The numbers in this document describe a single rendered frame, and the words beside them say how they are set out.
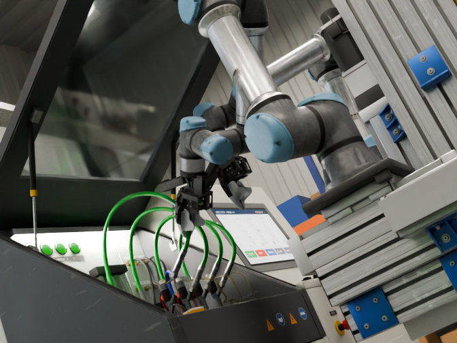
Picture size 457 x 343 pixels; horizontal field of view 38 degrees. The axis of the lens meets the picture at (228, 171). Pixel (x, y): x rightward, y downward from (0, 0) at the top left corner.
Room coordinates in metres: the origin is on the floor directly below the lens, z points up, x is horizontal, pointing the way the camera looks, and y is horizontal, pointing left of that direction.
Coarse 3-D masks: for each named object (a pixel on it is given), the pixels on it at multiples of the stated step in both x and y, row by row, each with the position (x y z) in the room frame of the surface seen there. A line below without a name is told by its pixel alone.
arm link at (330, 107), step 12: (324, 96) 1.45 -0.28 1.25; (336, 96) 1.47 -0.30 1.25; (312, 108) 1.43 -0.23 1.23; (324, 108) 1.44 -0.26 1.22; (336, 108) 1.45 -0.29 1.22; (324, 120) 1.43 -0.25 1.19; (336, 120) 1.45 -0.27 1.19; (348, 120) 1.46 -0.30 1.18; (324, 132) 1.43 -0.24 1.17; (336, 132) 1.45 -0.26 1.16; (348, 132) 1.45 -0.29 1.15; (324, 144) 1.46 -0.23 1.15
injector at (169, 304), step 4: (160, 284) 1.99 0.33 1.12; (164, 284) 1.99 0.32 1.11; (160, 288) 1.99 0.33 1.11; (164, 288) 1.99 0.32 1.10; (168, 288) 2.00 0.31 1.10; (164, 292) 1.99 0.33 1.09; (168, 292) 1.99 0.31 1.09; (164, 296) 1.99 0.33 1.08; (168, 296) 1.99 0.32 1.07; (172, 296) 1.99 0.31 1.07; (176, 296) 1.99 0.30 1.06; (164, 300) 2.00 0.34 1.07; (168, 300) 1.99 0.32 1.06; (172, 300) 1.99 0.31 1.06; (168, 304) 1.99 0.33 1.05; (172, 304) 2.00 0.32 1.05; (176, 312) 2.00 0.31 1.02
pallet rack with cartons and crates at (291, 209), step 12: (312, 168) 7.12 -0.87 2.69; (324, 192) 7.12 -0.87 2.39; (288, 204) 7.46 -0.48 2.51; (300, 204) 7.42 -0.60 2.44; (288, 216) 7.48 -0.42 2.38; (300, 216) 7.44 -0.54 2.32; (312, 216) 7.57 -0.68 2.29; (300, 228) 7.30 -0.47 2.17; (432, 336) 7.45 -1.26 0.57; (444, 336) 7.12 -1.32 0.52; (456, 336) 7.07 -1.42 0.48
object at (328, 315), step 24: (168, 192) 2.36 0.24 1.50; (216, 192) 2.61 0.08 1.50; (264, 192) 2.96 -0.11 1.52; (144, 216) 2.43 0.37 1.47; (192, 240) 2.35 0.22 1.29; (216, 240) 2.38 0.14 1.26; (312, 288) 2.22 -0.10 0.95; (336, 312) 2.29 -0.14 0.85; (336, 336) 2.23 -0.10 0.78; (384, 336) 2.53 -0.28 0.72; (408, 336) 2.71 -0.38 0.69
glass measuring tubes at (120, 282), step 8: (120, 264) 2.23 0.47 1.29; (96, 272) 2.13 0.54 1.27; (104, 272) 2.15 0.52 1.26; (112, 272) 2.19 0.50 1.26; (120, 272) 2.22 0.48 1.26; (104, 280) 2.15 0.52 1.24; (112, 280) 2.21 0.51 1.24; (120, 280) 2.25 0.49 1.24; (120, 288) 2.21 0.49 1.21; (128, 288) 2.24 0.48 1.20
